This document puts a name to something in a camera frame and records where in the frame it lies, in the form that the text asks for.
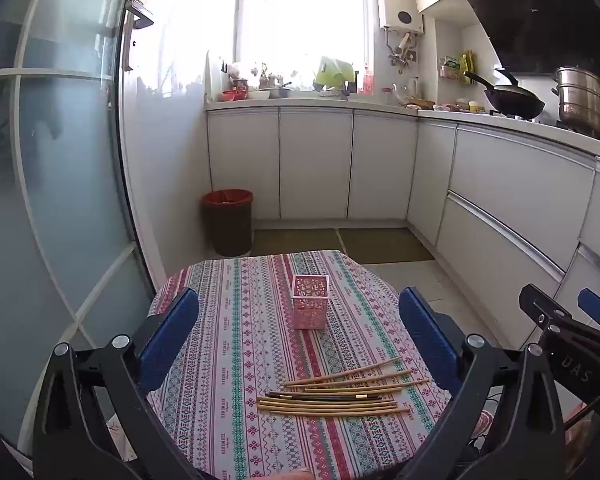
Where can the left olive floor mat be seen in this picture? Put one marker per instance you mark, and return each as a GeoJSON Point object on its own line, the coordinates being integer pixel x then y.
{"type": "Point", "coordinates": [276, 242]}

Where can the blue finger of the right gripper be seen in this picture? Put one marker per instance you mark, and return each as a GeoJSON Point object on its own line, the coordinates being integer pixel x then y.
{"type": "Point", "coordinates": [589, 302]}
{"type": "Point", "coordinates": [542, 310]}

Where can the black range hood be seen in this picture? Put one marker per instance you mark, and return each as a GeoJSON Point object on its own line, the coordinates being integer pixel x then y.
{"type": "Point", "coordinates": [536, 37]}

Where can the olive floor mat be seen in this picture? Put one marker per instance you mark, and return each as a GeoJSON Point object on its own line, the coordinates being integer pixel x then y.
{"type": "Point", "coordinates": [376, 246]}
{"type": "Point", "coordinates": [276, 242]}

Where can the pink perforated utensil basket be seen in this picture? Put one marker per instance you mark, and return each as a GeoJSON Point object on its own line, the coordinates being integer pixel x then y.
{"type": "Point", "coordinates": [310, 298]}

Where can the glass sliding door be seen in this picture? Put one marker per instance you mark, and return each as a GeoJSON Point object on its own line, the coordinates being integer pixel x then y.
{"type": "Point", "coordinates": [70, 268]}

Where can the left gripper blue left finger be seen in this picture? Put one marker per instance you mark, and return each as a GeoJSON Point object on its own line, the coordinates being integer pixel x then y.
{"type": "Point", "coordinates": [161, 337]}

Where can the person's hand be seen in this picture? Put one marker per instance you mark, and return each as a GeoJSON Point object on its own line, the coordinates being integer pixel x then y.
{"type": "Point", "coordinates": [581, 434]}

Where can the wooden chopstick three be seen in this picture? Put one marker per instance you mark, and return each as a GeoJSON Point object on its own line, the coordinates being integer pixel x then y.
{"type": "Point", "coordinates": [367, 389]}

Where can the stainless steel steamer pot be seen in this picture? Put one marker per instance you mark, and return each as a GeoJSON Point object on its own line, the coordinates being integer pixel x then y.
{"type": "Point", "coordinates": [578, 92]}

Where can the metal door handle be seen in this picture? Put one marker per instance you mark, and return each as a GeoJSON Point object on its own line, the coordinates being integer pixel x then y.
{"type": "Point", "coordinates": [137, 17]}

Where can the wooden chopstick one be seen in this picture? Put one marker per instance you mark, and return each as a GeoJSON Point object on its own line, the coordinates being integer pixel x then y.
{"type": "Point", "coordinates": [345, 373]}

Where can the red brown trash bin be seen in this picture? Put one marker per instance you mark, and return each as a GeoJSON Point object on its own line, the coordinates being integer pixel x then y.
{"type": "Point", "coordinates": [227, 216]}

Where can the right olive floor mat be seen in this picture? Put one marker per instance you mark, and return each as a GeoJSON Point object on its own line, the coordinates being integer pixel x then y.
{"type": "Point", "coordinates": [376, 246]}

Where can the wooden chopstick two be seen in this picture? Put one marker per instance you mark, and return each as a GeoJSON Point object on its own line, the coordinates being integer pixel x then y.
{"type": "Point", "coordinates": [345, 383]}

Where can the wooden chopstick five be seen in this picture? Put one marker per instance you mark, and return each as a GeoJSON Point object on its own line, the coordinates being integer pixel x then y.
{"type": "Point", "coordinates": [328, 406]}

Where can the wooden chopstick six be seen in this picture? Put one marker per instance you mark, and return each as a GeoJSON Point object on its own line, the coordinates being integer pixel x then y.
{"type": "Point", "coordinates": [339, 412]}

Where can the black chopstick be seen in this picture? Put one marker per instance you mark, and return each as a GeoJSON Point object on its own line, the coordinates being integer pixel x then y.
{"type": "Point", "coordinates": [341, 398]}

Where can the patterned tablecloth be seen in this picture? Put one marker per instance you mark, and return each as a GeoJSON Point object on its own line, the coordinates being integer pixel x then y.
{"type": "Point", "coordinates": [244, 345]}

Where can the white water heater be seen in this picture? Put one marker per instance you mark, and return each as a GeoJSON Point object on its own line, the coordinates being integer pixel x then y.
{"type": "Point", "coordinates": [400, 16]}

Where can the black wok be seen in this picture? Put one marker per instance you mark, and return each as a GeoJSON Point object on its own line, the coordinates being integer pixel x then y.
{"type": "Point", "coordinates": [509, 99]}

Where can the red bowl on counter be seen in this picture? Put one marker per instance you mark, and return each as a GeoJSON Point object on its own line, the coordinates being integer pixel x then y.
{"type": "Point", "coordinates": [232, 95]}

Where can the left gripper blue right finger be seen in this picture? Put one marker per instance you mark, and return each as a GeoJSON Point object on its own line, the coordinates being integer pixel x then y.
{"type": "Point", "coordinates": [437, 338]}

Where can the wooden chopstick four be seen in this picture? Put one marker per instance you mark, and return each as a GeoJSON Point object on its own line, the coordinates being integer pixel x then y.
{"type": "Point", "coordinates": [327, 400]}

